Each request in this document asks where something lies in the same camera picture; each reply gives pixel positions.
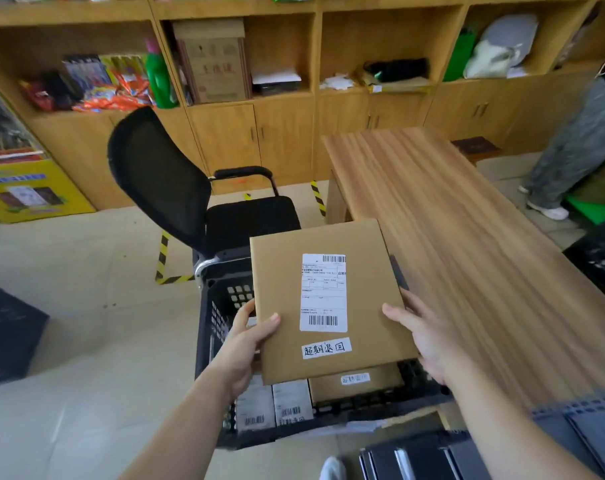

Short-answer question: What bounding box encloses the person's left hand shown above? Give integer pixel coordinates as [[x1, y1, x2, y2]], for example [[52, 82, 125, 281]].
[[210, 298, 282, 401]]

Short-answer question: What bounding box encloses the person's right hand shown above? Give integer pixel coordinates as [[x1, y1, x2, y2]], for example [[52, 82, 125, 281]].
[[382, 288, 472, 387]]

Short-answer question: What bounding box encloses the brown cardboard box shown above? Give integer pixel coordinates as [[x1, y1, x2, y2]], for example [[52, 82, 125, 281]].
[[236, 384, 277, 433], [308, 363, 406, 407], [250, 218, 421, 387]]

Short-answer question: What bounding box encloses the small taped brown box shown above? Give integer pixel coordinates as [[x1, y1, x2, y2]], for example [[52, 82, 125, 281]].
[[272, 379, 315, 427]]

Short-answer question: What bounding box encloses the grey metal pegboard shelf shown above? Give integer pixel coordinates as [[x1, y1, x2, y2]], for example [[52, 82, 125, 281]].
[[360, 392, 605, 480]]

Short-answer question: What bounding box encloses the black plastic basket green lid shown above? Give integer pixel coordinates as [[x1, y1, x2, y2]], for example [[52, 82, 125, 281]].
[[564, 194, 605, 311]]

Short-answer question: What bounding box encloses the person's right forearm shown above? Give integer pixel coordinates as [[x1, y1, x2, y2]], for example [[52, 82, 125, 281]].
[[444, 362, 601, 480]]

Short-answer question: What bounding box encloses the person's left forearm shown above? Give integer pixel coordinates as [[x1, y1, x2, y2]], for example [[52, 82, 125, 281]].
[[120, 367, 236, 480]]

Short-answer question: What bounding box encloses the person's white shoe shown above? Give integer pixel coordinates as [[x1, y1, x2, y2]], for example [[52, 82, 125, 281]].
[[320, 456, 348, 480]]

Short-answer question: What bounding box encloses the handwritten white paper label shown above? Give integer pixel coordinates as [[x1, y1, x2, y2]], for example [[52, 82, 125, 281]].
[[287, 418, 399, 441]]

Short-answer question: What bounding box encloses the wooden desk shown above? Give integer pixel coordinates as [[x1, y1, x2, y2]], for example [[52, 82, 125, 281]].
[[321, 127, 605, 411]]

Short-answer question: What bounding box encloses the black mesh office chair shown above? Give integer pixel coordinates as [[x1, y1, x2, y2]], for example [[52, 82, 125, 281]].
[[107, 107, 303, 285]]

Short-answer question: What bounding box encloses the dark brown flat case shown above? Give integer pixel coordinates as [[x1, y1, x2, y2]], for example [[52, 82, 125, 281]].
[[451, 136, 504, 164]]

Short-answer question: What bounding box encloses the plain brown carton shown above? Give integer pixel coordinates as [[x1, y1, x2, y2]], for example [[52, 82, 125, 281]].
[[572, 159, 605, 206]]

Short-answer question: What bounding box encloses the yellow display stand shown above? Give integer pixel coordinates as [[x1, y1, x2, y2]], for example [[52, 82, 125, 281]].
[[0, 79, 96, 225]]

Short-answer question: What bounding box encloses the black yellow bundle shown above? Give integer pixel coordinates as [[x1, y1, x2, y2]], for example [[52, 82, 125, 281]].
[[357, 58, 434, 93]]

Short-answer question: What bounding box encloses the green bottle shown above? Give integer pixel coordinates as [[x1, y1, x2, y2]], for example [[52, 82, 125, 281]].
[[144, 38, 179, 110]]

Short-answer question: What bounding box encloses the green bag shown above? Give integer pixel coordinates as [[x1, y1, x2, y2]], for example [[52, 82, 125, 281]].
[[443, 28, 479, 83]]

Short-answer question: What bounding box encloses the upright cardboard carton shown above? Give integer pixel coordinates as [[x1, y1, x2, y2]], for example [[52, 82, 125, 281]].
[[172, 19, 254, 105]]

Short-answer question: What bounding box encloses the pile of red snack packets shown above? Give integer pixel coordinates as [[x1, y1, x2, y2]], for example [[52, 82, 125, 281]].
[[20, 54, 156, 113]]

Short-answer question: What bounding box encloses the white cloth bag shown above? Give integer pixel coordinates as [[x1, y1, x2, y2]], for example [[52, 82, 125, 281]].
[[463, 14, 540, 80]]

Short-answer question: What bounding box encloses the black bottle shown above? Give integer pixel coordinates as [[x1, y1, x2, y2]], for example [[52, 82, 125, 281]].
[[554, 4, 602, 71]]

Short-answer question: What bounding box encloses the wooden wall cabinet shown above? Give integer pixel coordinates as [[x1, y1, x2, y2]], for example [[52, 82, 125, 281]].
[[0, 0, 605, 211]]

